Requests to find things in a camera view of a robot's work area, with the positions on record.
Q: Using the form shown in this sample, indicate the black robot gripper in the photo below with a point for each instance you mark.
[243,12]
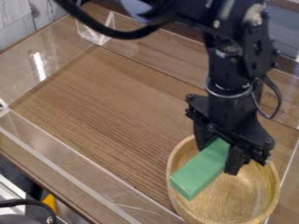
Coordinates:
[226,115]

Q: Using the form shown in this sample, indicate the green rectangular block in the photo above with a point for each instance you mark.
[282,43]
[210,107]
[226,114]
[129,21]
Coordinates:
[202,169]

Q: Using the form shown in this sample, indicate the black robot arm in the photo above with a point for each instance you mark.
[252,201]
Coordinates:
[242,55]

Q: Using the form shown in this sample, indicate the brown wooden bowl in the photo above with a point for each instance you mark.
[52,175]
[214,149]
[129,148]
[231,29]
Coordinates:
[240,199]

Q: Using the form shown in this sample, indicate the yellow object under table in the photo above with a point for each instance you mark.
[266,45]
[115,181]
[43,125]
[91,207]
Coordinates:
[49,201]

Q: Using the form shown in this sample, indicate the clear acrylic corner bracket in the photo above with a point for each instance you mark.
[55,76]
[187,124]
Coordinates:
[92,36]

